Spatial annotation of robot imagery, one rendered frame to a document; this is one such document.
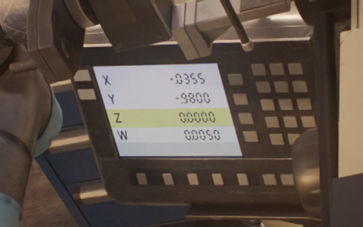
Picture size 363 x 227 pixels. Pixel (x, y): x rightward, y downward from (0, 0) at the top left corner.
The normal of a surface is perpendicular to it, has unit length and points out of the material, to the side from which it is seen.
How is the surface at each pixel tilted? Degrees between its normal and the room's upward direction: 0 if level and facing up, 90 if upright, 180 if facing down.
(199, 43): 90
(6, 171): 62
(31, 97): 71
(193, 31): 90
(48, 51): 90
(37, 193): 0
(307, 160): 22
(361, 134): 0
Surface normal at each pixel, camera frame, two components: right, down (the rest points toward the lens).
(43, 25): -0.36, -0.32
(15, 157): 0.76, -0.37
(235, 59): -0.40, 0.50
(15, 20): -0.14, 0.60
